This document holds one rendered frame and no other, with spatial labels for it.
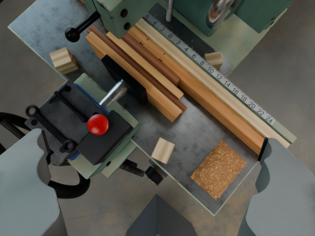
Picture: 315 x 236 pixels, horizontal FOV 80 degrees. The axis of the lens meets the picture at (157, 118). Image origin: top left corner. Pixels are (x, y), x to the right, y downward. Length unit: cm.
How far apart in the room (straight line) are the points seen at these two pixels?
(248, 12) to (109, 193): 122
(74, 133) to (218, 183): 28
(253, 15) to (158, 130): 27
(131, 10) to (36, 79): 133
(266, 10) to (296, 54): 139
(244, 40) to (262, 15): 22
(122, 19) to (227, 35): 37
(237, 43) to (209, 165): 36
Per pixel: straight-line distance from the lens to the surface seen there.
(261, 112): 40
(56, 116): 33
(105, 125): 28
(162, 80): 36
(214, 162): 40
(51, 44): 50
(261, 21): 42
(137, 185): 133
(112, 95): 35
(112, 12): 29
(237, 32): 63
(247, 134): 40
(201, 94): 38
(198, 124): 41
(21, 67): 168
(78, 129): 32
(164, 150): 36
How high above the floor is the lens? 129
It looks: 83 degrees down
